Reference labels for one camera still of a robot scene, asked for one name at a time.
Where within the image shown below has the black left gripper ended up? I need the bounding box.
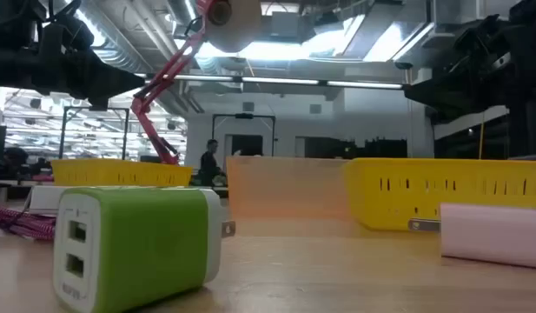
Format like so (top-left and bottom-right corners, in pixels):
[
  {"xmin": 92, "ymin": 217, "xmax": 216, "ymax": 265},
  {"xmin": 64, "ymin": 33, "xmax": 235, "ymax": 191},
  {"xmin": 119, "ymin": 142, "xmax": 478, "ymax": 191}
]
[{"xmin": 15, "ymin": 45, "xmax": 146, "ymax": 110}]

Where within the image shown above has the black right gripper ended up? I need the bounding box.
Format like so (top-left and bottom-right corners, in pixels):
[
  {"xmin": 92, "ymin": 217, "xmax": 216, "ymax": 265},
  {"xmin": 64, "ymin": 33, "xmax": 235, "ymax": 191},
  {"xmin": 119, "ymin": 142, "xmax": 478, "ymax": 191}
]
[{"xmin": 403, "ymin": 21, "xmax": 536, "ymax": 125}]

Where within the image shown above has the yellow slotted plastic basket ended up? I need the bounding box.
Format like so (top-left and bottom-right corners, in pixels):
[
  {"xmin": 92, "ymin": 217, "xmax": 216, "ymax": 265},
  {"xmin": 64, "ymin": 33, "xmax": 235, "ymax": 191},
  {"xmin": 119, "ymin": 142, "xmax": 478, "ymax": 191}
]
[
  {"xmin": 50, "ymin": 157, "xmax": 195, "ymax": 189},
  {"xmin": 342, "ymin": 156, "xmax": 536, "ymax": 232}
]

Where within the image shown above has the white product box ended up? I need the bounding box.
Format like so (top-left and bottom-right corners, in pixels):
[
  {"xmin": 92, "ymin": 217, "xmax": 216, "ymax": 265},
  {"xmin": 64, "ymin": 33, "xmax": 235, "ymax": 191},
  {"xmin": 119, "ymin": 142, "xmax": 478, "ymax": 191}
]
[{"xmin": 26, "ymin": 184, "xmax": 77, "ymax": 216}]

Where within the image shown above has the pink USB wall charger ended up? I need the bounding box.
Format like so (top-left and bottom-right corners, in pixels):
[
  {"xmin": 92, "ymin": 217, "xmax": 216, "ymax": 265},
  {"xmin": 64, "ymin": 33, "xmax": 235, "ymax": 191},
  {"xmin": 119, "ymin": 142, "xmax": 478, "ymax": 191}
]
[{"xmin": 407, "ymin": 202, "xmax": 536, "ymax": 270}]

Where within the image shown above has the green white USB wall charger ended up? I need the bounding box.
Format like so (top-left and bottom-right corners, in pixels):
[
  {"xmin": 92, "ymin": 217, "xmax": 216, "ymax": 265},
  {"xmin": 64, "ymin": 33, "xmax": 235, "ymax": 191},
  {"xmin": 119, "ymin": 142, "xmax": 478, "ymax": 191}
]
[{"xmin": 52, "ymin": 185, "xmax": 237, "ymax": 313}]

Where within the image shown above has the pink braided cable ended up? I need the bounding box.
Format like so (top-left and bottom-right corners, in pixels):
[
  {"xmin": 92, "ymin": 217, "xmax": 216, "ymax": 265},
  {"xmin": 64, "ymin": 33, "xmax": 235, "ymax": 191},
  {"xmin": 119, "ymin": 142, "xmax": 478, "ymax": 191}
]
[{"xmin": 0, "ymin": 203, "xmax": 57, "ymax": 243}]

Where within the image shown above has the orange translucent plastic bin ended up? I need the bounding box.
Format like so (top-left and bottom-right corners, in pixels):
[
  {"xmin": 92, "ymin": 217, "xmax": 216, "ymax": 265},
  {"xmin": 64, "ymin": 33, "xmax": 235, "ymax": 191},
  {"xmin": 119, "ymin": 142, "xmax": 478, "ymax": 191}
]
[{"xmin": 225, "ymin": 155, "xmax": 352, "ymax": 221}]

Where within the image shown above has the person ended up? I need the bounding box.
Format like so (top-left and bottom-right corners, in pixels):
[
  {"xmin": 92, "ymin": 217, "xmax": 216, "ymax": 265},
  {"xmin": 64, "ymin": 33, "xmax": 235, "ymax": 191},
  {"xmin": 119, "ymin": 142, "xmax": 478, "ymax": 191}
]
[{"xmin": 198, "ymin": 138, "xmax": 228, "ymax": 188}]

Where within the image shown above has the red desk lamp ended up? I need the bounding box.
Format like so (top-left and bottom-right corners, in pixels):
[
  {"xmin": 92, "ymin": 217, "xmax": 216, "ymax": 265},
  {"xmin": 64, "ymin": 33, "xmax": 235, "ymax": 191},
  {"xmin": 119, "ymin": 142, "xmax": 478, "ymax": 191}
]
[{"xmin": 130, "ymin": 0, "xmax": 263, "ymax": 166}]

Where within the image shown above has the long LED light bar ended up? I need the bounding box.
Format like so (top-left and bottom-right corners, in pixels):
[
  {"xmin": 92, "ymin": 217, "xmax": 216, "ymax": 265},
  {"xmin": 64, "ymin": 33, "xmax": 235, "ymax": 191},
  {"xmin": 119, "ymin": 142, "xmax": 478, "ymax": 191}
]
[{"xmin": 135, "ymin": 72, "xmax": 411, "ymax": 91}]

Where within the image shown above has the yellow cable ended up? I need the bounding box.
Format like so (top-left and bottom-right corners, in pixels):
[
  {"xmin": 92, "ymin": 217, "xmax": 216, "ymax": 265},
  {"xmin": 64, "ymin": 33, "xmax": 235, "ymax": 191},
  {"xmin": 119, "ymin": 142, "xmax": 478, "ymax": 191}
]
[{"xmin": 479, "ymin": 110, "xmax": 486, "ymax": 160}]

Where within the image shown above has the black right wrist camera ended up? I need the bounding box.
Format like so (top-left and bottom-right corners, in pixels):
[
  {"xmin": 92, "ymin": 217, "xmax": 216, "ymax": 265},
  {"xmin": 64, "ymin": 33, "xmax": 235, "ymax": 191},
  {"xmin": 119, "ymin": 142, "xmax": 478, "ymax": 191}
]
[{"xmin": 449, "ymin": 23, "xmax": 514, "ymax": 60}]

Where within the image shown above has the black metal rig frame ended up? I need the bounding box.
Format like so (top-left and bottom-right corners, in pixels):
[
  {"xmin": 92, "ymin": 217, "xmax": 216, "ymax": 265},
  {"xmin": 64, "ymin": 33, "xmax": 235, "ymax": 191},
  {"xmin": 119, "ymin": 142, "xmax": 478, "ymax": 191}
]
[
  {"xmin": 58, "ymin": 106, "xmax": 131, "ymax": 161},
  {"xmin": 211, "ymin": 113, "xmax": 277, "ymax": 158}
]

